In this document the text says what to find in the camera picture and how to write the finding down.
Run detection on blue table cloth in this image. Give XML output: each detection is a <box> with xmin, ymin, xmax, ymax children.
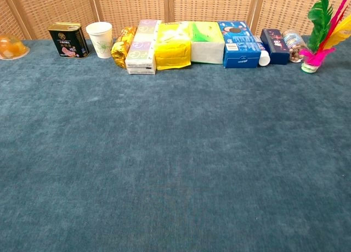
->
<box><xmin>0</xmin><ymin>35</ymin><xmax>351</xmax><ymax>252</ymax></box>

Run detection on yellow tissue pack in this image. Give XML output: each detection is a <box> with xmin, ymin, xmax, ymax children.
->
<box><xmin>154</xmin><ymin>21</ymin><xmax>192</xmax><ymax>71</ymax></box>

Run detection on white purple tissue pack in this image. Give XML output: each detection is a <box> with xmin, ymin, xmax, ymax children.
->
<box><xmin>124</xmin><ymin>19</ymin><xmax>162</xmax><ymax>76</ymax></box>

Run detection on green white tissue pack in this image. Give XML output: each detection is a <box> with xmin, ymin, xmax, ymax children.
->
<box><xmin>189</xmin><ymin>21</ymin><xmax>225</xmax><ymax>65</ymax></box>

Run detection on gold foil snack pack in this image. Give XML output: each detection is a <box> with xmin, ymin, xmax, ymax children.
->
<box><xmin>110</xmin><ymin>26</ymin><xmax>138</xmax><ymax>69</ymax></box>

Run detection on blue cookie box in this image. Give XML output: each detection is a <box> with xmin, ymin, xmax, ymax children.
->
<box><xmin>217</xmin><ymin>20</ymin><xmax>262</xmax><ymax>69</ymax></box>

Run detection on small white bottle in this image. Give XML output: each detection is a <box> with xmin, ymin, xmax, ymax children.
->
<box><xmin>252</xmin><ymin>35</ymin><xmax>271</xmax><ymax>67</ymax></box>

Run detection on white paper cup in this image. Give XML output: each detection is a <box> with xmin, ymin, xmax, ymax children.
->
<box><xmin>85</xmin><ymin>21</ymin><xmax>114</xmax><ymax>59</ymax></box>

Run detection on wicker folding screen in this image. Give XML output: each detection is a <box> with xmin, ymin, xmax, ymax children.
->
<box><xmin>0</xmin><ymin>0</ymin><xmax>351</xmax><ymax>41</ymax></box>

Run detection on dark blue small box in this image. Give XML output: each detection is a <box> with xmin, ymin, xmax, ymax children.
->
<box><xmin>259</xmin><ymin>28</ymin><xmax>291</xmax><ymax>65</ymax></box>

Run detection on black luncheon meat tin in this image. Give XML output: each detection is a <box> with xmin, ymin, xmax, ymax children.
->
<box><xmin>47</xmin><ymin>22</ymin><xmax>90</xmax><ymax>59</ymax></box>

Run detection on clear jar of nuts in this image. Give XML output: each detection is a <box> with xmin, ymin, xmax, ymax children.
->
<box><xmin>282</xmin><ymin>29</ymin><xmax>308</xmax><ymax>64</ymax></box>

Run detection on colourful feather shuttlecock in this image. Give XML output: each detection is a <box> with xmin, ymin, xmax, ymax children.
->
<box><xmin>298</xmin><ymin>0</ymin><xmax>351</xmax><ymax>73</ymax></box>

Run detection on orange fruit jelly cup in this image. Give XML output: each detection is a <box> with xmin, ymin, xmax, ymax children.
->
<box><xmin>0</xmin><ymin>35</ymin><xmax>30</xmax><ymax>60</ymax></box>

